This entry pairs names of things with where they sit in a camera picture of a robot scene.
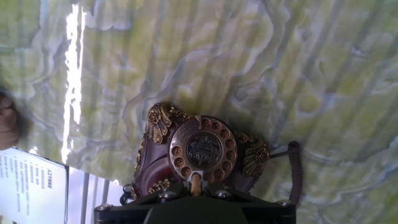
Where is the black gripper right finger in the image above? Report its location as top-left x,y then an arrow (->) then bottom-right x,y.
203,182 -> 296,224

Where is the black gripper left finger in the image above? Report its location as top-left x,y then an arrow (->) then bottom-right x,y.
94,182 -> 190,224

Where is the thin wooden stick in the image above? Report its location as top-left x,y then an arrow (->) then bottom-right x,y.
190,172 -> 201,197

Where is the person's bare hand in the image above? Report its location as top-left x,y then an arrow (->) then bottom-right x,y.
0,91 -> 21,152

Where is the printed white paper sheet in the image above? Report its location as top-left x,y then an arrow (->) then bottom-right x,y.
0,146 -> 69,224

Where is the green marble pattern mat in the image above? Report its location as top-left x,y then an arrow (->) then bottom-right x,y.
0,0 -> 398,224

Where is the black phone line cord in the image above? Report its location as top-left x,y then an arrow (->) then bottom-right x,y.
119,184 -> 134,206

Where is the brown coiled handset cord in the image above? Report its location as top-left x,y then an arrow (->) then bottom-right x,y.
269,140 -> 303,205

